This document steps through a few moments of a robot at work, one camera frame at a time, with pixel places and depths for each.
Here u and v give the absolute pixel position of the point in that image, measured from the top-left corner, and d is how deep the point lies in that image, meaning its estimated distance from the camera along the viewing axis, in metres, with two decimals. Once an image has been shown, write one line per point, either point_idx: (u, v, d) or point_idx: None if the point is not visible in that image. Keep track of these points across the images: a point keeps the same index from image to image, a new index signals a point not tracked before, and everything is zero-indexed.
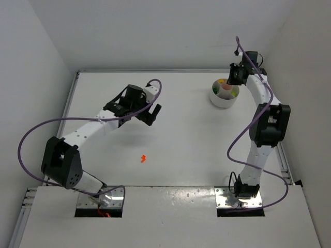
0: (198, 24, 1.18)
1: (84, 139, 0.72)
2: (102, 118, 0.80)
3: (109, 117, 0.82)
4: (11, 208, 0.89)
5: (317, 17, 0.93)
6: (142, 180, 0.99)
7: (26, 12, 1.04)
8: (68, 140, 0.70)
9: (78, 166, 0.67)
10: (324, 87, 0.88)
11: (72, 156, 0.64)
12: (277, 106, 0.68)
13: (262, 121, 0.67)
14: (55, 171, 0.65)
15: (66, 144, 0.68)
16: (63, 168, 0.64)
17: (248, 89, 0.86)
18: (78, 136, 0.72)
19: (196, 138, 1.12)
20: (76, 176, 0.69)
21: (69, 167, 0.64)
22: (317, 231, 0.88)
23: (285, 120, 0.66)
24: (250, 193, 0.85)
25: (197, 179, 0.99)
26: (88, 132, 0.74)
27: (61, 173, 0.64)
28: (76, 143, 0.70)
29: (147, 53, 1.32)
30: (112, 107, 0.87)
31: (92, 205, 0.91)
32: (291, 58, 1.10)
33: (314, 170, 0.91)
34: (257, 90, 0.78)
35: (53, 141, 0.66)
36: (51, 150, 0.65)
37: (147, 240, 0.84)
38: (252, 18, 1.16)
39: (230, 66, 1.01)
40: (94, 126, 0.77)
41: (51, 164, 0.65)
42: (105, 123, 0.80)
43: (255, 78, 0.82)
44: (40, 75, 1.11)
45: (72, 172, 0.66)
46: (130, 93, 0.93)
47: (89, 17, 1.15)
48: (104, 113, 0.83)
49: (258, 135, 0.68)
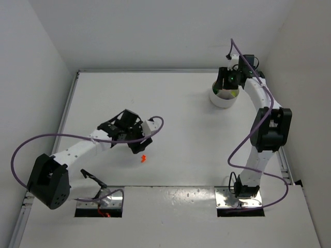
0: (198, 24, 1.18)
1: (75, 159, 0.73)
2: (94, 138, 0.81)
3: (103, 138, 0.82)
4: (11, 208, 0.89)
5: (317, 17, 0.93)
6: (142, 180, 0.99)
7: (26, 12, 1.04)
8: (58, 158, 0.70)
9: (66, 185, 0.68)
10: (324, 87, 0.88)
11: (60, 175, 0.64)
12: (278, 110, 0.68)
13: (264, 126, 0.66)
14: (42, 189, 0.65)
15: (56, 162, 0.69)
16: (49, 187, 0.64)
17: (246, 91, 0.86)
18: (69, 154, 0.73)
19: (196, 138, 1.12)
20: (62, 196, 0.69)
21: (56, 186, 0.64)
22: (316, 231, 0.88)
23: (286, 124, 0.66)
24: (249, 194, 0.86)
25: (198, 179, 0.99)
26: (79, 151, 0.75)
27: (47, 192, 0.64)
28: (65, 162, 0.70)
29: (147, 53, 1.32)
30: (107, 126, 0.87)
31: (92, 205, 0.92)
32: (291, 57, 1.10)
33: (314, 170, 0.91)
34: (257, 93, 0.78)
35: (43, 157, 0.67)
36: (40, 167, 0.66)
37: (147, 240, 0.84)
38: (252, 17, 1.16)
39: (224, 71, 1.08)
40: (85, 146, 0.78)
41: (38, 182, 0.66)
42: (98, 142, 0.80)
43: (253, 82, 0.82)
44: (40, 75, 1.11)
45: (59, 191, 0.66)
46: (126, 116, 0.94)
47: (89, 16, 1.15)
48: (98, 133, 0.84)
49: (260, 140, 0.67)
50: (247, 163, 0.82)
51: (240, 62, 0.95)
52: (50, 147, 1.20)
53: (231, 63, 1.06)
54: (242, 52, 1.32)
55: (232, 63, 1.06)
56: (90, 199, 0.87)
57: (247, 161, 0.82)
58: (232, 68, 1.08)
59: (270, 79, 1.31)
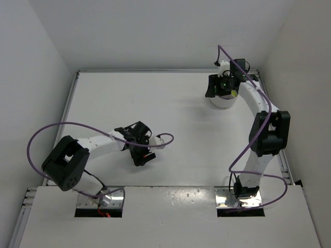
0: (198, 24, 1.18)
1: (94, 147, 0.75)
2: (114, 136, 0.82)
3: (119, 137, 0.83)
4: (11, 208, 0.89)
5: (317, 17, 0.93)
6: (142, 180, 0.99)
7: (26, 12, 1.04)
8: (81, 142, 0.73)
9: (81, 169, 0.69)
10: (324, 87, 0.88)
11: (81, 155, 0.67)
12: (276, 112, 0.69)
13: (264, 131, 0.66)
14: (58, 168, 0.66)
15: (78, 145, 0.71)
16: (68, 166, 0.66)
17: (242, 95, 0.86)
18: (90, 141, 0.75)
19: (196, 138, 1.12)
20: (74, 180, 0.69)
21: (75, 166, 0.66)
22: (316, 231, 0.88)
23: (285, 127, 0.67)
24: (250, 193, 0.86)
25: (198, 179, 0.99)
26: (100, 142, 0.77)
27: (64, 171, 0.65)
28: (87, 147, 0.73)
29: (146, 53, 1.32)
30: (123, 130, 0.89)
31: (92, 205, 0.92)
32: (291, 57, 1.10)
33: (315, 170, 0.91)
34: (253, 97, 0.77)
35: (67, 138, 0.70)
36: (63, 146, 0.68)
37: (147, 239, 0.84)
38: (251, 17, 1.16)
39: (215, 77, 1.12)
40: (104, 139, 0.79)
41: (56, 160, 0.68)
42: (115, 140, 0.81)
43: (247, 86, 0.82)
44: (40, 75, 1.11)
45: (74, 173, 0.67)
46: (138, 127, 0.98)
47: (89, 15, 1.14)
48: (115, 133, 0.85)
49: (260, 144, 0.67)
50: (246, 166, 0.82)
51: (232, 67, 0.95)
52: (50, 146, 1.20)
53: (221, 69, 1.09)
54: (242, 52, 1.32)
55: (222, 69, 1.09)
56: (94, 195, 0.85)
57: (246, 165, 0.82)
58: (223, 74, 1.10)
59: (270, 79, 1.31)
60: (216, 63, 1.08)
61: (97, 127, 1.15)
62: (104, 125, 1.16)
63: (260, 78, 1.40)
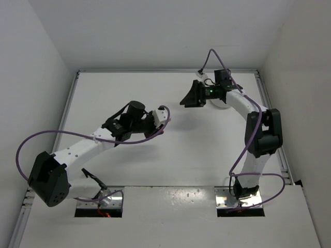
0: (198, 25, 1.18)
1: (75, 158, 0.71)
2: (97, 137, 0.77)
3: (105, 138, 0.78)
4: (11, 208, 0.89)
5: (317, 17, 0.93)
6: (142, 180, 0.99)
7: (26, 13, 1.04)
8: (58, 156, 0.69)
9: (64, 185, 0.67)
10: (324, 87, 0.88)
11: (59, 173, 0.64)
12: (266, 112, 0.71)
13: (258, 132, 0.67)
14: (40, 187, 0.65)
15: (56, 161, 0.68)
16: (47, 187, 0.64)
17: (229, 103, 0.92)
18: (69, 153, 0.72)
19: (195, 138, 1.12)
20: (60, 195, 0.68)
21: (54, 187, 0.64)
22: (317, 231, 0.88)
23: (277, 124, 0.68)
24: (250, 193, 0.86)
25: (198, 179, 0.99)
26: (81, 150, 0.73)
27: (45, 192, 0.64)
28: (64, 161, 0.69)
29: (146, 53, 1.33)
30: (112, 124, 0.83)
31: (92, 205, 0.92)
32: (291, 57, 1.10)
33: (315, 170, 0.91)
34: (240, 103, 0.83)
35: (43, 156, 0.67)
36: (40, 164, 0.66)
37: (146, 240, 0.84)
38: (251, 17, 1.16)
39: (198, 86, 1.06)
40: (87, 145, 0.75)
41: (38, 179, 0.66)
42: (100, 142, 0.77)
43: (235, 94, 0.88)
44: (39, 76, 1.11)
45: (57, 191, 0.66)
46: (131, 111, 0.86)
47: (89, 15, 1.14)
48: (101, 132, 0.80)
49: (257, 145, 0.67)
50: (245, 166, 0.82)
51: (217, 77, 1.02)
52: (50, 147, 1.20)
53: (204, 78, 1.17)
54: (242, 52, 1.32)
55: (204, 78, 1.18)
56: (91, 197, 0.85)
57: (245, 166, 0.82)
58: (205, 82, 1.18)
59: (270, 79, 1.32)
60: (200, 71, 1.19)
61: (97, 127, 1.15)
62: None
63: (260, 78, 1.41)
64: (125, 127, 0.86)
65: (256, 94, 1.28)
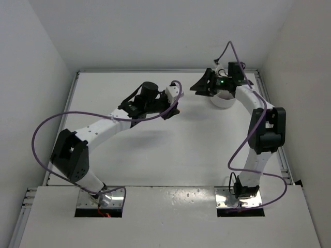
0: (198, 25, 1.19)
1: (95, 137, 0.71)
2: (115, 118, 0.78)
3: (123, 117, 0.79)
4: (11, 208, 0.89)
5: (317, 16, 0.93)
6: (142, 180, 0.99)
7: (26, 12, 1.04)
8: (79, 134, 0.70)
9: (86, 159, 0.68)
10: (324, 87, 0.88)
11: (81, 148, 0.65)
12: (272, 110, 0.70)
13: (260, 127, 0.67)
14: (63, 162, 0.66)
15: (77, 138, 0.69)
16: (71, 161, 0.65)
17: (239, 99, 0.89)
18: (89, 131, 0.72)
19: (195, 137, 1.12)
20: (82, 170, 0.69)
21: (76, 160, 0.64)
22: (317, 231, 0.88)
23: (282, 123, 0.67)
24: (250, 193, 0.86)
25: (198, 179, 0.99)
26: (100, 129, 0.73)
27: (68, 166, 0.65)
28: (85, 139, 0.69)
29: (146, 53, 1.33)
30: (127, 107, 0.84)
31: (92, 205, 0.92)
32: (291, 57, 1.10)
33: (315, 170, 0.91)
34: (249, 98, 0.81)
35: (65, 133, 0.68)
36: (63, 140, 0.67)
37: (146, 240, 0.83)
38: (251, 17, 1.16)
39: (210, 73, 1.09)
40: (106, 124, 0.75)
41: (61, 154, 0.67)
42: (117, 123, 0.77)
43: (244, 89, 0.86)
44: (39, 75, 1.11)
45: (80, 166, 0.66)
46: (144, 93, 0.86)
47: (90, 15, 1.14)
48: (118, 112, 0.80)
49: (258, 141, 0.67)
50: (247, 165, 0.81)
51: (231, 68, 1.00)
52: (50, 147, 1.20)
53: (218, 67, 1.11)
54: (242, 52, 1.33)
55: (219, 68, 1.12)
56: (96, 191, 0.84)
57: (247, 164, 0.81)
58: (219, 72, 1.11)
59: (270, 79, 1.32)
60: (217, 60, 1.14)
61: None
62: None
63: (260, 78, 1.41)
64: (141, 109, 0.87)
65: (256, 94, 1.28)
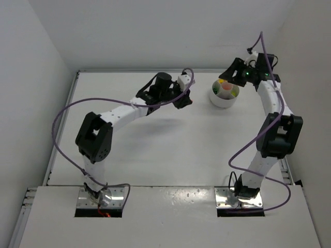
0: (198, 25, 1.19)
1: (118, 120, 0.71)
2: (134, 104, 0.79)
3: (141, 104, 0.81)
4: (11, 208, 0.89)
5: (317, 16, 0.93)
6: (142, 180, 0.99)
7: (26, 12, 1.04)
8: (104, 117, 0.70)
9: (109, 140, 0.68)
10: (324, 86, 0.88)
11: (107, 128, 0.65)
12: (289, 117, 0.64)
13: (270, 132, 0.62)
14: (89, 142, 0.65)
15: (103, 120, 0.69)
16: (96, 140, 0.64)
17: (259, 95, 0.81)
18: (113, 114, 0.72)
19: (195, 137, 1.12)
20: (105, 151, 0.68)
21: (102, 139, 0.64)
22: (317, 231, 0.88)
23: (296, 132, 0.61)
24: (250, 193, 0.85)
25: (198, 179, 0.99)
26: (122, 113, 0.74)
27: (93, 145, 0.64)
28: (109, 121, 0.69)
29: (146, 53, 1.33)
30: (143, 95, 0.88)
31: (92, 205, 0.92)
32: (291, 57, 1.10)
33: (315, 170, 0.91)
34: (269, 97, 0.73)
35: (91, 114, 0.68)
36: (90, 121, 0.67)
37: (147, 240, 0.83)
38: (251, 17, 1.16)
39: (237, 62, 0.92)
40: (126, 110, 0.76)
41: (86, 135, 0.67)
42: (137, 109, 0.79)
43: (267, 86, 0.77)
44: (39, 76, 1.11)
45: (104, 145, 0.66)
46: (159, 82, 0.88)
47: (91, 15, 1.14)
48: (136, 100, 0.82)
49: (266, 145, 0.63)
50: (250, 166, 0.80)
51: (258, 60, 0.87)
52: (50, 147, 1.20)
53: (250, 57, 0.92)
54: (242, 52, 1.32)
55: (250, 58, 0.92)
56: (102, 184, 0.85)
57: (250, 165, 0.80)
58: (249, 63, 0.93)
59: None
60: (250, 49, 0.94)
61: None
62: None
63: None
64: (156, 98, 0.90)
65: (256, 94, 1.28)
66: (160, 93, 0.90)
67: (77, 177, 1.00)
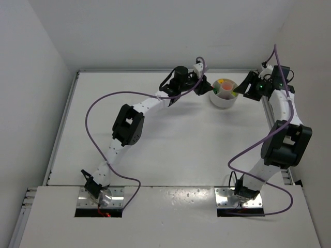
0: (198, 25, 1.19)
1: (147, 110, 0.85)
2: (160, 96, 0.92)
3: (165, 96, 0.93)
4: (12, 208, 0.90)
5: (317, 17, 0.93)
6: (142, 180, 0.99)
7: (26, 12, 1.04)
8: (136, 108, 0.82)
9: (141, 127, 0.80)
10: (324, 86, 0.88)
11: (140, 118, 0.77)
12: (298, 126, 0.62)
13: (277, 140, 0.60)
14: (124, 129, 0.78)
15: (135, 111, 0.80)
16: (131, 127, 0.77)
17: (271, 104, 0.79)
18: (143, 106, 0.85)
19: (196, 137, 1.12)
20: (137, 136, 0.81)
21: (136, 127, 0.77)
22: (317, 231, 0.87)
23: (303, 143, 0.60)
24: (250, 194, 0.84)
25: (198, 179, 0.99)
26: (150, 105, 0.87)
27: (128, 133, 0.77)
28: (141, 111, 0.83)
29: (147, 53, 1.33)
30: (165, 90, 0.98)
31: (92, 205, 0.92)
32: (291, 57, 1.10)
33: (315, 170, 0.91)
34: (280, 106, 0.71)
35: (125, 106, 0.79)
36: (124, 111, 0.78)
37: (146, 240, 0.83)
38: (252, 17, 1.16)
39: (250, 74, 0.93)
40: (153, 101, 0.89)
41: (122, 123, 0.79)
42: (161, 100, 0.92)
43: (280, 95, 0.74)
44: (39, 76, 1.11)
45: (137, 132, 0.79)
46: (177, 77, 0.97)
47: (90, 15, 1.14)
48: (161, 92, 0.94)
49: (270, 153, 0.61)
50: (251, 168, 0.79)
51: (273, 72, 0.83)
52: (50, 147, 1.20)
53: (264, 71, 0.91)
54: (242, 52, 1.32)
55: (266, 72, 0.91)
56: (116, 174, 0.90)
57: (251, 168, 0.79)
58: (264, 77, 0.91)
59: None
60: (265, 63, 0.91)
61: (96, 127, 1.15)
62: (104, 125, 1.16)
63: None
64: (176, 91, 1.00)
65: None
66: (180, 87, 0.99)
67: (77, 177, 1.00)
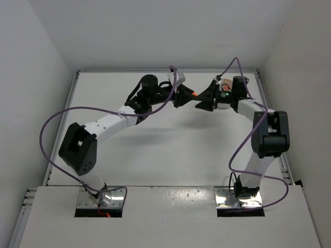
0: (198, 25, 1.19)
1: (103, 130, 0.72)
2: (121, 112, 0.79)
3: (129, 113, 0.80)
4: (12, 208, 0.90)
5: (316, 16, 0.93)
6: (143, 180, 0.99)
7: (26, 12, 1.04)
8: (89, 127, 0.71)
9: (93, 153, 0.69)
10: (324, 87, 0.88)
11: (90, 140, 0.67)
12: (273, 114, 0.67)
13: (262, 128, 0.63)
14: (72, 155, 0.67)
15: (86, 132, 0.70)
16: (80, 152, 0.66)
17: (241, 112, 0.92)
18: (98, 125, 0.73)
19: (196, 137, 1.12)
20: (89, 164, 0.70)
21: (85, 152, 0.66)
22: (317, 232, 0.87)
23: (285, 125, 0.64)
24: (250, 193, 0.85)
25: (197, 180, 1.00)
26: (108, 123, 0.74)
27: (76, 158, 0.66)
28: (94, 132, 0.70)
29: (147, 53, 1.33)
30: (132, 104, 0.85)
31: (92, 205, 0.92)
32: (291, 57, 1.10)
33: (315, 170, 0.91)
34: (252, 108, 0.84)
35: (74, 126, 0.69)
36: (72, 134, 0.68)
37: (146, 240, 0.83)
38: (251, 17, 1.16)
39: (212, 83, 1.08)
40: (113, 119, 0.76)
41: (69, 148, 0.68)
42: (124, 118, 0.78)
43: (246, 102, 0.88)
44: (39, 76, 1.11)
45: (88, 158, 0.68)
46: (145, 90, 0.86)
47: (90, 15, 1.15)
48: (124, 108, 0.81)
49: (262, 144, 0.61)
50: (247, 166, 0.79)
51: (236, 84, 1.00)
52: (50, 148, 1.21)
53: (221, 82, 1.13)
54: (242, 52, 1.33)
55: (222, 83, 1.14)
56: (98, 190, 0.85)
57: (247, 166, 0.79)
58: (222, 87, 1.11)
59: (270, 79, 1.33)
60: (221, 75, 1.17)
61: None
62: None
63: (260, 78, 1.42)
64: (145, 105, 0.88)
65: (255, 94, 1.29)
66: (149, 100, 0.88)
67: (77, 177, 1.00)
